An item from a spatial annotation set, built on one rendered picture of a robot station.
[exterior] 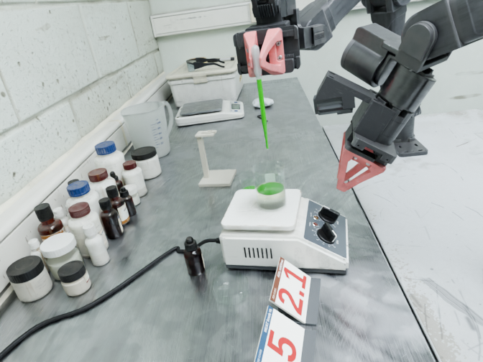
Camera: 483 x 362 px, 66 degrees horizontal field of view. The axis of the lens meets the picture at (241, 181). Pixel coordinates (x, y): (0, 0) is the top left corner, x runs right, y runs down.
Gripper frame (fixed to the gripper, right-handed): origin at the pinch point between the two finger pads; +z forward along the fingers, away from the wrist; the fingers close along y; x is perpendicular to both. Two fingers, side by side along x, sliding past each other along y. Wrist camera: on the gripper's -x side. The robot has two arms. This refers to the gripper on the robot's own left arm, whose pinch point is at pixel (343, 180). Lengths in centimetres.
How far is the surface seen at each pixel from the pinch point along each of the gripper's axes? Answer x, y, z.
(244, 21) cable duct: -49, -130, 8
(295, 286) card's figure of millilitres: -0.8, 14.8, 11.5
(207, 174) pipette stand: -23.7, -22.7, 25.3
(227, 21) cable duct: -56, -128, 12
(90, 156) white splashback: -54, -21, 35
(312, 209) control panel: -1.7, 0.2, 7.3
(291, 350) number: 0.0, 25.2, 11.6
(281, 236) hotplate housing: -5.5, 9.5, 8.5
